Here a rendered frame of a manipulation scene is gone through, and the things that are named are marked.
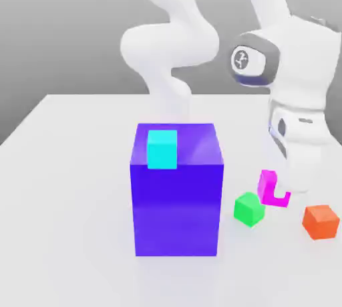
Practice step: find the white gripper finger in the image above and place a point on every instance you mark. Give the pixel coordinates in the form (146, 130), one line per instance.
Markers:
(288, 184)

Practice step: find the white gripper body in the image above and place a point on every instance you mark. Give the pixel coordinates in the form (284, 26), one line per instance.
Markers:
(307, 146)

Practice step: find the small magenta cube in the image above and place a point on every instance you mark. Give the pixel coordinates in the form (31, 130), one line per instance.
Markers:
(267, 189)

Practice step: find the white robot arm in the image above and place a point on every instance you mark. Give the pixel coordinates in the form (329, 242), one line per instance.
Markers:
(171, 44)

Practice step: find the small green cube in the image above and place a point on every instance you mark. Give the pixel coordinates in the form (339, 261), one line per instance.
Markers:
(247, 209)

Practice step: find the small orange cube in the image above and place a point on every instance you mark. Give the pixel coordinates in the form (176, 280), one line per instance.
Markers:
(320, 222)

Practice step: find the small cyan cube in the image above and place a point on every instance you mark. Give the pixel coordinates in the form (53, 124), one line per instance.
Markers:
(162, 151)

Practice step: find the large blue box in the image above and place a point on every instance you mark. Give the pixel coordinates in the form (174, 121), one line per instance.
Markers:
(175, 210)

